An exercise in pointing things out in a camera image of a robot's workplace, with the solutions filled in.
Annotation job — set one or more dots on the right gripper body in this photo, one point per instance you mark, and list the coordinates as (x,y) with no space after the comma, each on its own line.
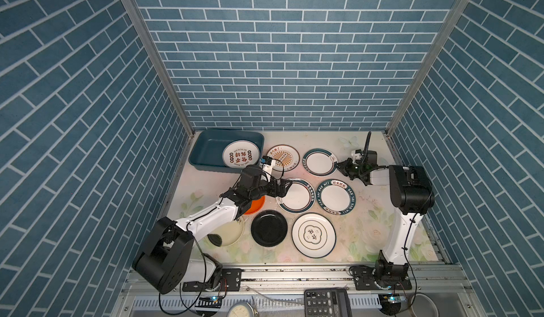
(353,170)

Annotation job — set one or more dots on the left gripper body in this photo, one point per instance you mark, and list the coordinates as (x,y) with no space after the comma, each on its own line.
(268,189)

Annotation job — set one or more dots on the large white plate teal rim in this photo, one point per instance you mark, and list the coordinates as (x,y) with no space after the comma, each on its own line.
(299,198)

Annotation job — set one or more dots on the white plate teal lettered rim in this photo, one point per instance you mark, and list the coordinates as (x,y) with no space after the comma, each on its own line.
(336,197)

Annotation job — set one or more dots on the white plate green red rim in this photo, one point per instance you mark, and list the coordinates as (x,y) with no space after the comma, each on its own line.
(320,162)

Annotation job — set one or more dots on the white plate red characters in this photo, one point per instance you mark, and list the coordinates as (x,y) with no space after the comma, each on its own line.
(240,154)

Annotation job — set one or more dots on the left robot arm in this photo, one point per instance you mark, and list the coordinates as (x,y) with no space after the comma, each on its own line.
(170,255)

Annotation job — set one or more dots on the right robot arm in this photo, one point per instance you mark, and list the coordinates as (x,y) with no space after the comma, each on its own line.
(412,196)

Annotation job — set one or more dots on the teal plastic bin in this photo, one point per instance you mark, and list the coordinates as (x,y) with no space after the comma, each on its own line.
(206,154)

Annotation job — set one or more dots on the orange plastic plate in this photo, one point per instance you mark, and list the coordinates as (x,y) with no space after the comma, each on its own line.
(256,205)

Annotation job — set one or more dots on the white plate orange sunburst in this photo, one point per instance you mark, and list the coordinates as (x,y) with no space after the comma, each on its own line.
(287,157)

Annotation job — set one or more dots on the black round plate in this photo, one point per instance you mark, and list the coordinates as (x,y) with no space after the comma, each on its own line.
(269,228)

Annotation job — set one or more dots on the white plate cloud outline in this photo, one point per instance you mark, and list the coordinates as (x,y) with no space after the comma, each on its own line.
(314,235)

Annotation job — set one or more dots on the cream plate with dark spot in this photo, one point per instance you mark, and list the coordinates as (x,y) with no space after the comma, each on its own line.
(227,234)

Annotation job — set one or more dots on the black calculator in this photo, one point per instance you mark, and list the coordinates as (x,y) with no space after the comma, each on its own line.
(327,303)

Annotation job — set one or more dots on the round white clock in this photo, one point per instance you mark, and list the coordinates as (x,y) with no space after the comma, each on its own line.
(242,309)

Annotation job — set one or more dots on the left green circuit board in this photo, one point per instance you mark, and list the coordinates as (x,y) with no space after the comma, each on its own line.
(213,302)

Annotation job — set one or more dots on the green circuit board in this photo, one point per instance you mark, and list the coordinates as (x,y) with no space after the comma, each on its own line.
(213,302)
(391,300)

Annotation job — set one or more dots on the right green circuit board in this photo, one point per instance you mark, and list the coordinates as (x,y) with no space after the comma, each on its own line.
(391,300)

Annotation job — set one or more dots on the round grey bowl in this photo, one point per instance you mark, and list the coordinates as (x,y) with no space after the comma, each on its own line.
(422,305)

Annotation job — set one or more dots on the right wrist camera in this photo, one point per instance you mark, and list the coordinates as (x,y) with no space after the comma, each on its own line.
(357,155)

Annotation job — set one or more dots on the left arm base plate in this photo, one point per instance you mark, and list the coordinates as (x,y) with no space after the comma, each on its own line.
(228,280)

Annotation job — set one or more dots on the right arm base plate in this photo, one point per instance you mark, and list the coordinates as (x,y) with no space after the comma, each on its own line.
(382,278)

